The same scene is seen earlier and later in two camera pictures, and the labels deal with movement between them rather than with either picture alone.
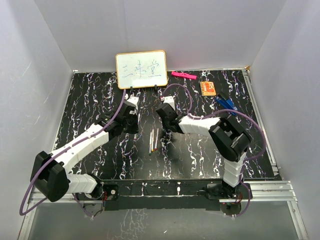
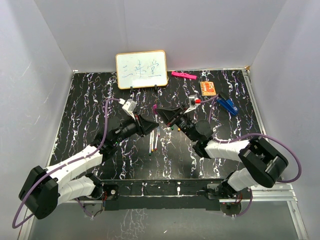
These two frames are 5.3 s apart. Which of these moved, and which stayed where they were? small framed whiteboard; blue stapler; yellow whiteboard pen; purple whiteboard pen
Moved: purple whiteboard pen
Stayed: small framed whiteboard; blue stapler; yellow whiteboard pen
